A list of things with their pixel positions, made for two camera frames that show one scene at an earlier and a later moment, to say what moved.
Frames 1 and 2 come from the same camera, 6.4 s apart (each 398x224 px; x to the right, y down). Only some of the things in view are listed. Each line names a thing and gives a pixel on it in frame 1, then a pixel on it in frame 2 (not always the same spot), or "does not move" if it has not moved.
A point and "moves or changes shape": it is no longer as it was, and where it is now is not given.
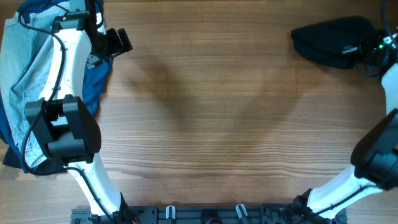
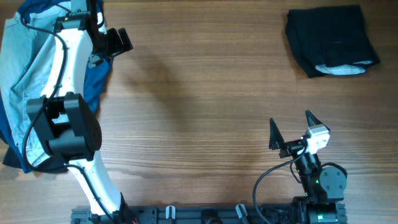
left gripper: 117,47 does not move
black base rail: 206,214 does not move
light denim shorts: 25,46 does not move
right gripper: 369,43 -> 275,141
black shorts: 334,43 moves or changes shape
